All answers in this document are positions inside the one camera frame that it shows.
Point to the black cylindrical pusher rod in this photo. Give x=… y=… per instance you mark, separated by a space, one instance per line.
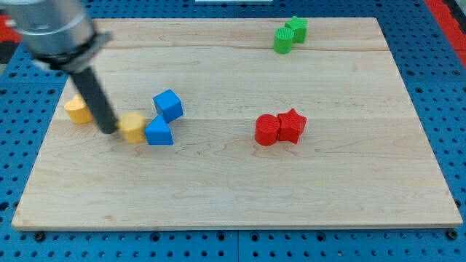
x=95 y=98

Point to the wooden board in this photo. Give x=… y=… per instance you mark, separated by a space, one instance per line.
x=362 y=162

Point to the red star block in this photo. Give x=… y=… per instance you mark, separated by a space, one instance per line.
x=292 y=125

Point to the green cylinder block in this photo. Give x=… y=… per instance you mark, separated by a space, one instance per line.
x=283 y=40

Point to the blue triangle block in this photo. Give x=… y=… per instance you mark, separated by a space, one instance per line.
x=158 y=132

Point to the red cylinder block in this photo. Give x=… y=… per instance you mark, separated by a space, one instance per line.
x=267 y=129

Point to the blue cube block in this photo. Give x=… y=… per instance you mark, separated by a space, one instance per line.
x=168 y=105

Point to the yellow hexagon block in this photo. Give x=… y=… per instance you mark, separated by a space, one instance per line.
x=132 y=126

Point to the green star block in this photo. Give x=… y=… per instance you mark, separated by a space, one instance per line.
x=299 y=26

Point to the yellow heart block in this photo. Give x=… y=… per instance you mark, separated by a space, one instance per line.
x=78 y=111

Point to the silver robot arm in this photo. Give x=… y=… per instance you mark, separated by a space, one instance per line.
x=59 y=34

